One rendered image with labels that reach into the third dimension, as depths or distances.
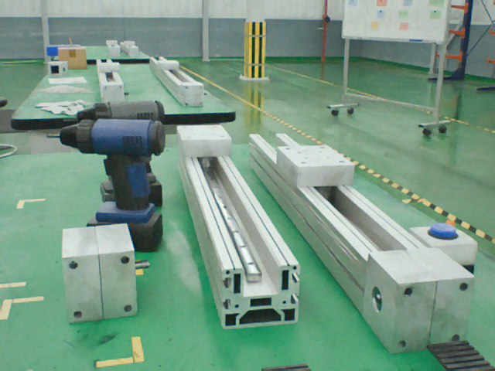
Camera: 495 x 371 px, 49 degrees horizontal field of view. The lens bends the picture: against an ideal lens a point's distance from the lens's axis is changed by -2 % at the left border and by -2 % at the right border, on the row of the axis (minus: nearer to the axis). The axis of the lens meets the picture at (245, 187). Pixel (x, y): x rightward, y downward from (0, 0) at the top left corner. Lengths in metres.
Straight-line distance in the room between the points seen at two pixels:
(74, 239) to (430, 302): 0.46
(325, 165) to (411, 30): 5.41
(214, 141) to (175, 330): 0.59
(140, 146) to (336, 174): 0.36
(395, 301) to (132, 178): 0.48
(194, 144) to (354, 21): 5.83
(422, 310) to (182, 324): 0.30
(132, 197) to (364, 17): 6.05
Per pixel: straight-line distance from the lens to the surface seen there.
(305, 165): 1.02
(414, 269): 0.70
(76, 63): 4.39
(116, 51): 5.67
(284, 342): 0.71
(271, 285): 0.74
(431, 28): 6.24
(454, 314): 0.72
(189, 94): 2.48
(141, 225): 0.94
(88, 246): 0.75
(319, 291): 0.83
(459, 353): 0.67
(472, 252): 0.92
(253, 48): 10.82
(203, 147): 1.22
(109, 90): 2.52
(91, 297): 0.75
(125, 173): 0.93
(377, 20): 6.71
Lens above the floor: 1.16
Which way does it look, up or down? 17 degrees down
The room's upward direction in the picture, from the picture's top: 1 degrees clockwise
